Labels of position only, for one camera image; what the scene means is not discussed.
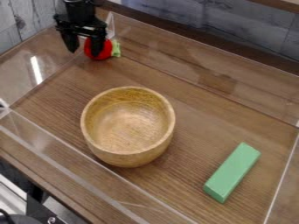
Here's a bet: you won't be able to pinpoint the red plush fruit green leaves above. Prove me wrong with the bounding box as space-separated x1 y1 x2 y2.
84 38 122 60

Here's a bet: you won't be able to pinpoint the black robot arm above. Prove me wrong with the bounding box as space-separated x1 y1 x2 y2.
53 0 108 57

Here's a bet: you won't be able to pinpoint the green rectangular block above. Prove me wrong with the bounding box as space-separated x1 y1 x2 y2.
203 143 262 204

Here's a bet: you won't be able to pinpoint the clear acrylic tray enclosure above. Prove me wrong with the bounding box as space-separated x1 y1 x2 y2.
0 16 299 224

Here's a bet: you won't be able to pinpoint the black metal bracket with cable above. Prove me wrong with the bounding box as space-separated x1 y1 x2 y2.
0 195 67 224

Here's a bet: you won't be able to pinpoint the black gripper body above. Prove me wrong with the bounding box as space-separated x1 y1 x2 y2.
53 14 108 39

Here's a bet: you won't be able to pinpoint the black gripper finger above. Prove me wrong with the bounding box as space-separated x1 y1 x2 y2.
91 33 107 57
60 30 80 53

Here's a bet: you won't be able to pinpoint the wooden bowl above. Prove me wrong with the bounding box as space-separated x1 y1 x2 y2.
80 86 176 167

